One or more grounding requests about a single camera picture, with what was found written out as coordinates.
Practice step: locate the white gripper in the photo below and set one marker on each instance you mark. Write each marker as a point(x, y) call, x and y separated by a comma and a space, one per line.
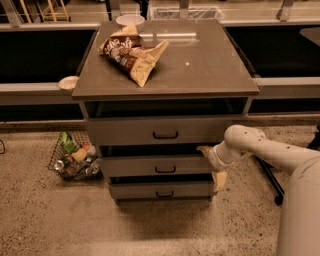
point(215, 159)

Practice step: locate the grey drawer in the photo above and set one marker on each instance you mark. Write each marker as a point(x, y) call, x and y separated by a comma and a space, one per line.
point(156, 130)
point(154, 165)
point(202, 189)

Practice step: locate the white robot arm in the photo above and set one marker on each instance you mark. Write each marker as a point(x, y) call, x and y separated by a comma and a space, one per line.
point(299, 230)

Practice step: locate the grey drawer cabinet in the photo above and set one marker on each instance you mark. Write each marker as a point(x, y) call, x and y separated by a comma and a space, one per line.
point(199, 74)

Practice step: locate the black wheeled stand base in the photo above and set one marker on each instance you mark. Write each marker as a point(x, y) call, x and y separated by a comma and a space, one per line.
point(267, 168)

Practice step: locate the green snack bag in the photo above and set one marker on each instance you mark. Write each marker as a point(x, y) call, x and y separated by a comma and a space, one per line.
point(67, 143)

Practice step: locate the brown chip bag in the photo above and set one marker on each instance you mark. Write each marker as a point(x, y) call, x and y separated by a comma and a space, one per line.
point(125, 49)

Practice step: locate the silver soda can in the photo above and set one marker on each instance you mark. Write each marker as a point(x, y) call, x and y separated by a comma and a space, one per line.
point(58, 165)

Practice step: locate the clear plastic bin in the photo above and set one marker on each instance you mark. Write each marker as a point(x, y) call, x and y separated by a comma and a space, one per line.
point(192, 13)

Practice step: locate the wire basket with groceries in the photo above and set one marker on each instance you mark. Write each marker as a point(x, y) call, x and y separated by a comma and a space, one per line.
point(83, 164)

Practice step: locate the small white bowl on rail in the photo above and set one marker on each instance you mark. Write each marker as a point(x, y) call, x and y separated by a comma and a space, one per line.
point(68, 83)

